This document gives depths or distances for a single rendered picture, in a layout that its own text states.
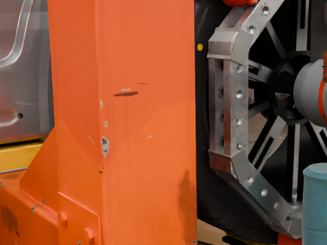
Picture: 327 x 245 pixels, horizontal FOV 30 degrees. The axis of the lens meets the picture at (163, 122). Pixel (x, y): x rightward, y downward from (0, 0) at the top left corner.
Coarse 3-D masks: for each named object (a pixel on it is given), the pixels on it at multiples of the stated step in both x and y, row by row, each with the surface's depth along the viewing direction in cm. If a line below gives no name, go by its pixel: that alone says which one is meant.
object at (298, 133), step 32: (288, 0) 146; (256, 64) 118; (288, 64) 128; (256, 96) 125; (288, 128) 128; (320, 128) 131; (256, 160) 122; (288, 160) 129; (320, 160) 142; (288, 192) 129
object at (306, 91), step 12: (300, 72) 118; (312, 72) 114; (300, 84) 117; (312, 84) 113; (324, 84) 111; (300, 96) 117; (312, 96) 113; (324, 96) 111; (300, 108) 119; (312, 108) 114; (324, 108) 112; (312, 120) 117; (324, 120) 114
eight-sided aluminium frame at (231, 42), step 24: (264, 0) 103; (240, 24) 102; (264, 24) 104; (216, 48) 103; (240, 48) 101; (216, 72) 105; (240, 72) 102; (216, 96) 106; (240, 96) 104; (216, 120) 106; (240, 120) 105; (216, 144) 107; (240, 144) 105; (216, 168) 108; (240, 168) 105; (240, 192) 112; (264, 192) 110; (264, 216) 116; (288, 216) 115
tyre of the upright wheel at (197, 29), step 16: (208, 0) 107; (208, 16) 107; (224, 16) 109; (208, 32) 108; (208, 64) 109; (208, 144) 111; (208, 160) 112; (208, 176) 112; (208, 192) 113; (224, 192) 115; (208, 208) 114; (224, 208) 116; (240, 208) 118; (224, 224) 118; (240, 224) 119; (256, 224) 121; (256, 240) 123; (272, 240) 125
